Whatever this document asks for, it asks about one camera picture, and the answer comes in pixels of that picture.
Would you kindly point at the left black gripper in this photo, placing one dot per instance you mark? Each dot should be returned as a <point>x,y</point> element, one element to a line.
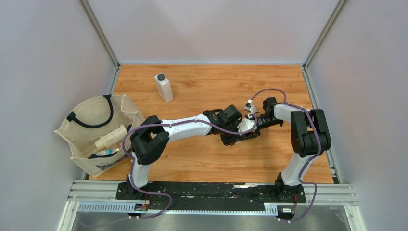
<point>233,140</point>

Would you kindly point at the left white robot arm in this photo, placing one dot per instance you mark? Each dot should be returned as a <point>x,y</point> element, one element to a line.
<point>149,140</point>

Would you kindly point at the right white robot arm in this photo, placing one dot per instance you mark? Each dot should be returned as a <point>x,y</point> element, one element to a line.
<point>310,137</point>

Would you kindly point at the white bottle black cap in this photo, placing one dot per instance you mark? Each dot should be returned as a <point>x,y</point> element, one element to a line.
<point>164,87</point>

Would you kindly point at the cream tube in bag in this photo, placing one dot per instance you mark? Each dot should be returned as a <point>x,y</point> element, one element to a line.
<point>111,138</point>

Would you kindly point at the beige canvas tote bag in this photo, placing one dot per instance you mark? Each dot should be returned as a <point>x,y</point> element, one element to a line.
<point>93,118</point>

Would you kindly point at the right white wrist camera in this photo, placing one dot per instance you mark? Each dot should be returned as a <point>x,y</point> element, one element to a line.
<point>250,108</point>

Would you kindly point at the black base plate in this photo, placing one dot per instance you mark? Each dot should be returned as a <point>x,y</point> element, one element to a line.
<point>206,196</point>

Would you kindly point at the aluminium frame rail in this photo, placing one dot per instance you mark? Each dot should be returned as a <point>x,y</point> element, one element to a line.
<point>99,32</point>

